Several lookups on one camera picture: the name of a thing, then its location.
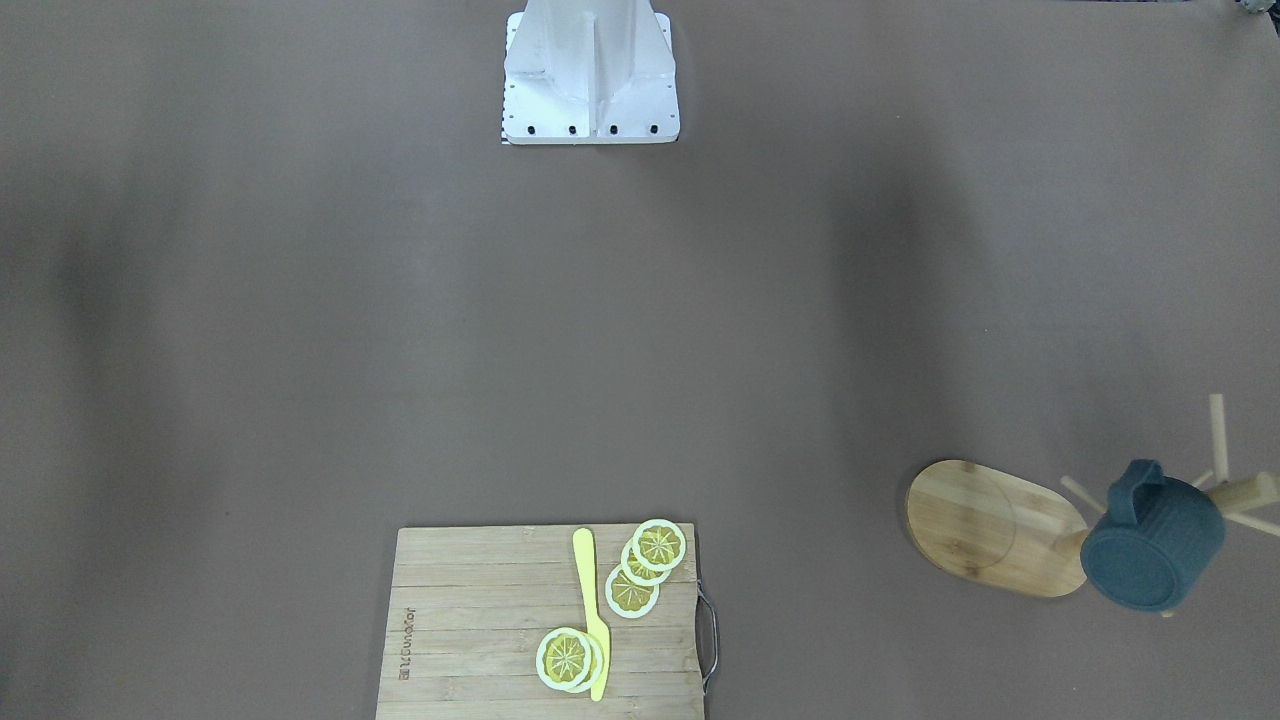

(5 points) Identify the dark teal mug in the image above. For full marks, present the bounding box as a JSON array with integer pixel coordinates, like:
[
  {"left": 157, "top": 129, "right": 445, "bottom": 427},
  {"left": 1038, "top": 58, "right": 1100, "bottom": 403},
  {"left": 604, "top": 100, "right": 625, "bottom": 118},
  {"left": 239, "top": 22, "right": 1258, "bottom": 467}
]
[{"left": 1080, "top": 459, "right": 1225, "bottom": 612}]

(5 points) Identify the wooden cup rack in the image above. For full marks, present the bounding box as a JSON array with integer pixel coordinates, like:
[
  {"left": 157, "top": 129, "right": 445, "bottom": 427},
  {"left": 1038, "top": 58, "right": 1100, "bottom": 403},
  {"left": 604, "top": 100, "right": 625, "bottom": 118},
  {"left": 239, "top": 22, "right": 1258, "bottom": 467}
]
[{"left": 905, "top": 395, "right": 1277, "bottom": 598}]

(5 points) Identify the yellow plastic knife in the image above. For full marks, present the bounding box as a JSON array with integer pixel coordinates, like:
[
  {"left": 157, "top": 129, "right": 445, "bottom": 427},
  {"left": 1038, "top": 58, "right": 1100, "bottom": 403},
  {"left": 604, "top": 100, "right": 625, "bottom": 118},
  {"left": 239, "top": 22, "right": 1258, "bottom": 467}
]
[{"left": 572, "top": 527, "right": 612, "bottom": 702}]

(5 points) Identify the lemon slice back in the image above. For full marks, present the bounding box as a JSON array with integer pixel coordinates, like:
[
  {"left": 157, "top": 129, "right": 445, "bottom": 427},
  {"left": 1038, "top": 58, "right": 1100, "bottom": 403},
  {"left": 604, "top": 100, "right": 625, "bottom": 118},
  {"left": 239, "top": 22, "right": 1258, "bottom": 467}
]
[{"left": 620, "top": 541, "right": 672, "bottom": 587}]

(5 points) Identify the wooden cutting board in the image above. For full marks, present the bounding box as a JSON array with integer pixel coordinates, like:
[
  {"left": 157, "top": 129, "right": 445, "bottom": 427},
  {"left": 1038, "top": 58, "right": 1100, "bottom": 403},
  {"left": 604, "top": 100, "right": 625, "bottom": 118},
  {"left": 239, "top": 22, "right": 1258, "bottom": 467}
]
[{"left": 376, "top": 521, "right": 721, "bottom": 719}]

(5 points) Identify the lemon slice under front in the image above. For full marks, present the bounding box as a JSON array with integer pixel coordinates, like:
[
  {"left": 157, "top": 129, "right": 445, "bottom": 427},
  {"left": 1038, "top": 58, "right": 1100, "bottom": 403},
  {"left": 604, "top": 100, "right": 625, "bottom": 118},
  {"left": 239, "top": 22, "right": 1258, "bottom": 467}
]
[{"left": 573, "top": 633, "right": 607, "bottom": 693}]

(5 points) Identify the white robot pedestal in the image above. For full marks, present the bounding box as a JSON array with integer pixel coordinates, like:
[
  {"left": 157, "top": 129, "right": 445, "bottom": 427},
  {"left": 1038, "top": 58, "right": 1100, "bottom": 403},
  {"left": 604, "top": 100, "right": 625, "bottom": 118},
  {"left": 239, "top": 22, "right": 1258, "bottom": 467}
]
[{"left": 500, "top": 1, "right": 681, "bottom": 146}]

